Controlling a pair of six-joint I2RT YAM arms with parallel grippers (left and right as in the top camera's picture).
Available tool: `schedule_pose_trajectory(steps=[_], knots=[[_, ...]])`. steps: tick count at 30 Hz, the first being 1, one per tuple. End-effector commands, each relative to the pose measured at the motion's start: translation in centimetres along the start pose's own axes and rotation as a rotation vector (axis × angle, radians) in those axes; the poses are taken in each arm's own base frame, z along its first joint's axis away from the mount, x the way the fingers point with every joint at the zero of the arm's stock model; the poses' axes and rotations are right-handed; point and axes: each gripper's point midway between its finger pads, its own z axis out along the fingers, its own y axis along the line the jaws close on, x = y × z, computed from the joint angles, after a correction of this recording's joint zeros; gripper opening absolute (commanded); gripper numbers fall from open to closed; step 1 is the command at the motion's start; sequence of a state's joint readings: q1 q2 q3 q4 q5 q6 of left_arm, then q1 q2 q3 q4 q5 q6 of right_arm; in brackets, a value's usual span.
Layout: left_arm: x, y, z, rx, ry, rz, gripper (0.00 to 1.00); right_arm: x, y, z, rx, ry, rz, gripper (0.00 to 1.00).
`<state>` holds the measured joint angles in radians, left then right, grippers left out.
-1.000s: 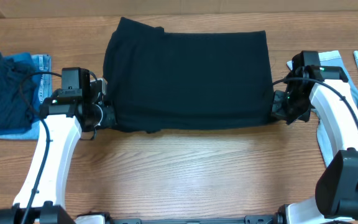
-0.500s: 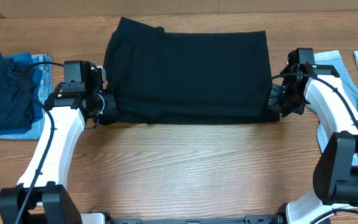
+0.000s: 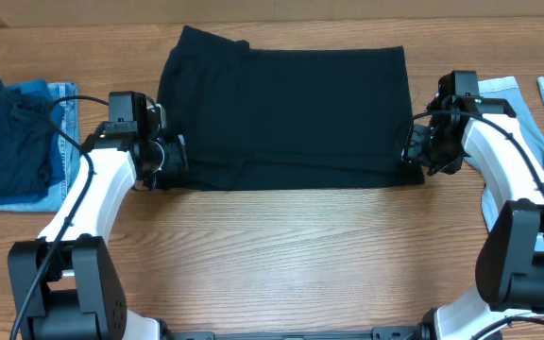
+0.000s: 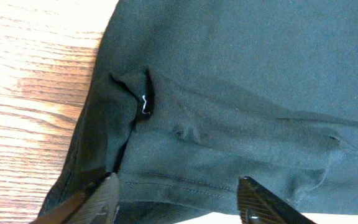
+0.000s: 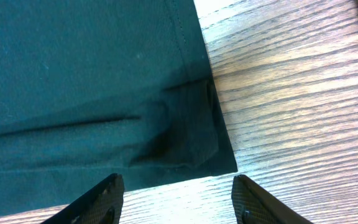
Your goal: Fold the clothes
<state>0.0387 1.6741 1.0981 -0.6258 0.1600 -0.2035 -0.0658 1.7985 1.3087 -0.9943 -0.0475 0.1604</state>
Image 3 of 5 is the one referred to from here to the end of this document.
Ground black t-shirt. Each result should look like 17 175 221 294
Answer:
158 26 424 191

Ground folded dark blue shirt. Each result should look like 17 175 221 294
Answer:
0 78 64 205

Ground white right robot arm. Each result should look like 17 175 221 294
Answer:
403 95 544 339

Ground folded light blue jeans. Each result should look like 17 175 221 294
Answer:
0 79 80 213

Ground light blue jeans, right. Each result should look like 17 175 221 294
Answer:
463 75 544 317

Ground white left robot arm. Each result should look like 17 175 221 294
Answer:
8 92 188 339

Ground brown cardboard wall panel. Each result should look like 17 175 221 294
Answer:
0 0 544 27

